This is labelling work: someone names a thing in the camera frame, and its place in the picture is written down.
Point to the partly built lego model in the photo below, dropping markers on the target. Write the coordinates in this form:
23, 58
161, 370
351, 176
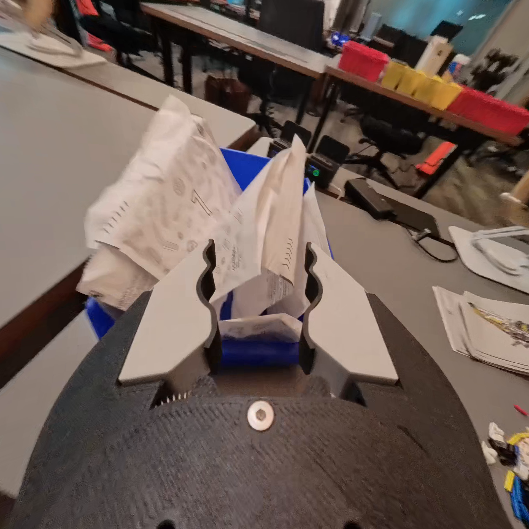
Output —
504, 452

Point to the orange plastic object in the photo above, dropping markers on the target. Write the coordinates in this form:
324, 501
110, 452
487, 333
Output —
434, 159

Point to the lego instruction booklet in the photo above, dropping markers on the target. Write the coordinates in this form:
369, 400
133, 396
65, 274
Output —
496, 330
448, 318

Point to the long red plastic bin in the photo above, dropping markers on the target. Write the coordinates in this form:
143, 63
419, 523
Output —
489, 111

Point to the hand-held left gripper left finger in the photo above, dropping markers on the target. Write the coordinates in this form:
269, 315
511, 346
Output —
165, 326

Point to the long grey-top table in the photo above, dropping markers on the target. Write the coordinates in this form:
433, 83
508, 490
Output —
231, 33

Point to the wooden book stand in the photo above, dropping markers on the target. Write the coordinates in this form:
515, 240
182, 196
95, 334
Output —
53, 49

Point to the black power adapter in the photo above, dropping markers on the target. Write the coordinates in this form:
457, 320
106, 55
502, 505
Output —
417, 221
368, 197

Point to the yellow plastic bin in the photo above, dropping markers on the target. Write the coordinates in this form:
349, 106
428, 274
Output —
410, 82
426, 90
446, 96
392, 74

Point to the black desk equipment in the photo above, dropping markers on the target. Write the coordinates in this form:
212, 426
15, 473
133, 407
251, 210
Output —
494, 70

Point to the large white printed paper bag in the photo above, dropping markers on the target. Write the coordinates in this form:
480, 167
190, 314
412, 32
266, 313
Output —
165, 198

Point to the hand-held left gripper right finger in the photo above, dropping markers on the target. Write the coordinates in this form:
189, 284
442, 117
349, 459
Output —
347, 334

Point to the small red lego piece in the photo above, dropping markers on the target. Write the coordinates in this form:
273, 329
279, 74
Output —
520, 410

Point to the blue plastic bin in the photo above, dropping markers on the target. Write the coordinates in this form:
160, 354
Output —
244, 167

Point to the row of red yellow bins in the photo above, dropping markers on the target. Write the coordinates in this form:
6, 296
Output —
359, 85

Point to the brown bag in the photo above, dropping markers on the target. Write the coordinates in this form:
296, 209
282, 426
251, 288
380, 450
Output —
227, 93

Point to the black battery charger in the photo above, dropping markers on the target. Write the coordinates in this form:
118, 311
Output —
289, 138
328, 159

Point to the cream cardboard box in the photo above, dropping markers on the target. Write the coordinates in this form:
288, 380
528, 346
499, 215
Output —
434, 53

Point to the blue lego assembly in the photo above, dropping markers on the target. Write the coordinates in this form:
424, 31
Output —
518, 500

